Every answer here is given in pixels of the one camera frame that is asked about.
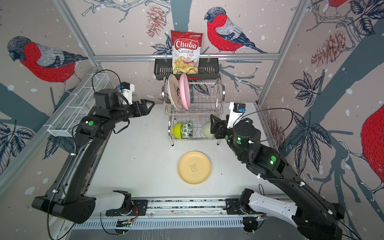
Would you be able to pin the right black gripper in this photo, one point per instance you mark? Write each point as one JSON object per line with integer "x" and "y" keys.
{"x": 221, "y": 129}

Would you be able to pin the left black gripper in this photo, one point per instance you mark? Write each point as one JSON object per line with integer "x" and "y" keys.
{"x": 145, "y": 111}

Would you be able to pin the white painted ceramic plate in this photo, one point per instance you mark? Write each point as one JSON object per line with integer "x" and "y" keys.
{"x": 174, "y": 92}

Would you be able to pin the pink plate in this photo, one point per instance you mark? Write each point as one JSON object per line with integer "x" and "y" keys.
{"x": 185, "y": 91}

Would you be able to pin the yellow plate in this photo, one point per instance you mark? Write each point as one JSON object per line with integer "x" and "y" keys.
{"x": 194, "y": 167}

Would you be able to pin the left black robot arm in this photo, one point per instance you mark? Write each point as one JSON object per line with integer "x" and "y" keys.
{"x": 65, "y": 198}

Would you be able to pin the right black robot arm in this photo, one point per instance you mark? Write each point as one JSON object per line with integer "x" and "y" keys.
{"x": 313, "y": 216}

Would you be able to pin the steel two-tier dish rack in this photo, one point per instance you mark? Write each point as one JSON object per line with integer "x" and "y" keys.
{"x": 207, "y": 97}

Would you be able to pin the pale green bowl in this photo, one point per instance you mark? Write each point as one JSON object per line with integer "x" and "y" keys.
{"x": 207, "y": 130}

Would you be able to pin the leaf pattern bowl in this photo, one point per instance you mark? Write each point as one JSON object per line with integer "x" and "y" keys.
{"x": 187, "y": 130}

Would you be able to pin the lime green bowl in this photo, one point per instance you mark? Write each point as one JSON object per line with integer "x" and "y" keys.
{"x": 177, "y": 130}

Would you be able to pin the red Chuba chips bag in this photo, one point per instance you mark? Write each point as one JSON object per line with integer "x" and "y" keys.
{"x": 186, "y": 51}

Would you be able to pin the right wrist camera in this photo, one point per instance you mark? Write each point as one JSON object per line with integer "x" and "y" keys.
{"x": 237, "y": 110}

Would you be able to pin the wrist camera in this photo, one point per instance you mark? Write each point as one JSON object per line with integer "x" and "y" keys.
{"x": 127, "y": 90}
{"x": 237, "y": 110}

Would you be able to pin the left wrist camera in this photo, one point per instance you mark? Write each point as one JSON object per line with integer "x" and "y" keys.
{"x": 127, "y": 90}

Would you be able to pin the black wall basket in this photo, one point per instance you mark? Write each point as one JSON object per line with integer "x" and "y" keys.
{"x": 203, "y": 69}

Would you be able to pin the white wire mesh shelf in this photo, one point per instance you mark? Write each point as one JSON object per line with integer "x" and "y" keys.
{"x": 79, "y": 106}

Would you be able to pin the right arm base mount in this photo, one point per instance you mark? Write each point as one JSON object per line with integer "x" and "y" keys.
{"x": 235, "y": 207}

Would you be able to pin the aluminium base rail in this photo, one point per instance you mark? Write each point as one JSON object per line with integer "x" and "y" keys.
{"x": 186, "y": 207}

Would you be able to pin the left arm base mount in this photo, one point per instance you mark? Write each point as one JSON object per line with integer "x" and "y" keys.
{"x": 132, "y": 209}

